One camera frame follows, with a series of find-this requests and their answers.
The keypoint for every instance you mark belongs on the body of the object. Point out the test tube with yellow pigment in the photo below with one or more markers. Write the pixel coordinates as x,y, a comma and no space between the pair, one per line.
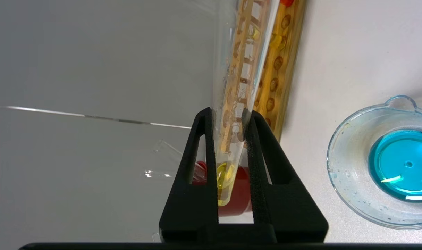
278,42
238,69

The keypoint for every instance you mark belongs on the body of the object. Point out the wooden test tube rack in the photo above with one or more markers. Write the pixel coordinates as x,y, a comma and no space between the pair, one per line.
284,69

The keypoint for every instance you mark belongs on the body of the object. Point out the dark red plastic cup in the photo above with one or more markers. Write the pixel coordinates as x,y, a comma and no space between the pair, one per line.
240,198

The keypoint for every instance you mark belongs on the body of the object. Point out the clear glass beaker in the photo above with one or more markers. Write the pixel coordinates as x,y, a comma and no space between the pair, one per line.
356,173

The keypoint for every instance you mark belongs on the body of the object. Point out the test tube with blue pigment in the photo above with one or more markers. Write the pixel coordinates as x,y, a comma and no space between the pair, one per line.
169,147

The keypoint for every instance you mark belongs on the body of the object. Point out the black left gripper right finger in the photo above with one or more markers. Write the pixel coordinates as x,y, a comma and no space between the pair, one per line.
287,211

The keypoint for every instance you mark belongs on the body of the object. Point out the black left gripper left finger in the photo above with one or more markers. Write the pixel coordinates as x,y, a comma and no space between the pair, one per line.
188,208

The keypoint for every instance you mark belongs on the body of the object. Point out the test tube with red pigment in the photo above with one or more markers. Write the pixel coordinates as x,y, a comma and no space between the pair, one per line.
286,2

